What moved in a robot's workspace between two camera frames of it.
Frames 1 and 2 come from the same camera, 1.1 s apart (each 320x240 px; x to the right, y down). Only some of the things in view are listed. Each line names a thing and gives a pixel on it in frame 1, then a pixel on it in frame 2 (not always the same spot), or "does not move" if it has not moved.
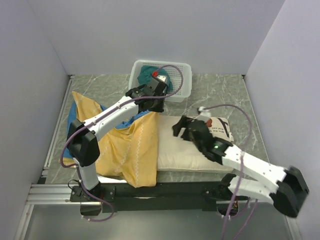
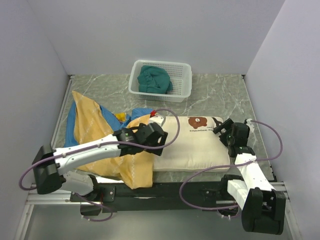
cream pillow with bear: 175,154 does not move
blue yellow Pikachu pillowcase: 128,153 does not move
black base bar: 163,197 does not move
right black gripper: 184,122 to 226,125
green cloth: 145,74 does not move
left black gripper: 159,109 to 161,141
